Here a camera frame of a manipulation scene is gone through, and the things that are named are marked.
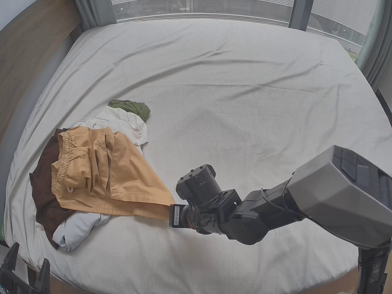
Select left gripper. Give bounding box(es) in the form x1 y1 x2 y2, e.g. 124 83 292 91
0 242 51 294

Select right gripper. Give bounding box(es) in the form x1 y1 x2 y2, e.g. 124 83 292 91
169 204 222 235

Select tan shorts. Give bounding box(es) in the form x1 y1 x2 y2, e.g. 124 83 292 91
50 126 177 220

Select bed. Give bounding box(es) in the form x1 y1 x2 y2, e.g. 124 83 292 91
0 0 392 294

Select pale blue garment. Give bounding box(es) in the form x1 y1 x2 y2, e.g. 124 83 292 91
52 212 112 253

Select brown garment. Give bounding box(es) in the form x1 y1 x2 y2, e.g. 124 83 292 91
29 129 78 250

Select cream garment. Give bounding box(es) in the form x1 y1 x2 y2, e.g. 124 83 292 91
73 106 149 155

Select green garment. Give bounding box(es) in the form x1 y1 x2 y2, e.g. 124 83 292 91
108 99 151 123

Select grey-green curtain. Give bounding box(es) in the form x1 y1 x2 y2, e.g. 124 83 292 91
67 0 118 32
355 0 392 89

